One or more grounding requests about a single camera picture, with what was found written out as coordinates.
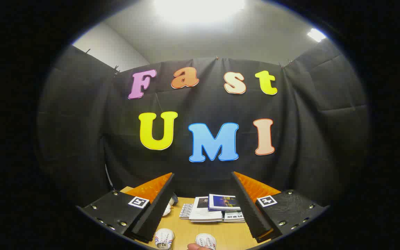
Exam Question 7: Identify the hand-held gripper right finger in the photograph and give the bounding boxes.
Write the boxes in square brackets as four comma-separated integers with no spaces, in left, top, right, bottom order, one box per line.
[231,171,328,243]

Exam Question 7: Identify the small ceiling light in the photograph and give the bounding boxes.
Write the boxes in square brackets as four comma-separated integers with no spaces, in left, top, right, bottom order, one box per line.
[307,28,326,43]

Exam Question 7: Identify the white canvas shoe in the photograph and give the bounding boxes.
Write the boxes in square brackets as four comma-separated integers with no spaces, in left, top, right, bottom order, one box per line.
[195,233,217,250]
[154,228,175,250]

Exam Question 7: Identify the white duck plush toy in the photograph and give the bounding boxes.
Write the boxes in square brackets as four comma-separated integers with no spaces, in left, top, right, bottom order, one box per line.
[162,198,175,217]

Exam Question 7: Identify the grey patterned book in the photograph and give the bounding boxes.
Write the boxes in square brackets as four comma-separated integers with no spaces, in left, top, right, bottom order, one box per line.
[179,203,194,220]

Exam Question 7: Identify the teal and white book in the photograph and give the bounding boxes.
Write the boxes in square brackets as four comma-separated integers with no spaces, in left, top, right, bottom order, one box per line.
[223,210,245,223]

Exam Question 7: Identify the white portrait cover book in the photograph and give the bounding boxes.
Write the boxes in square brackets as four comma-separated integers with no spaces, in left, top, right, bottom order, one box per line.
[189,196,223,223]

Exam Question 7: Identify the large ceiling light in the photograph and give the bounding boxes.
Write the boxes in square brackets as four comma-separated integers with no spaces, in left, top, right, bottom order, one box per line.
[153,0,247,23]

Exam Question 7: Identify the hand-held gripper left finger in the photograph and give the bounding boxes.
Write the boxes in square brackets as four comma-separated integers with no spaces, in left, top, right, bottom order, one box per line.
[78,172,176,243]

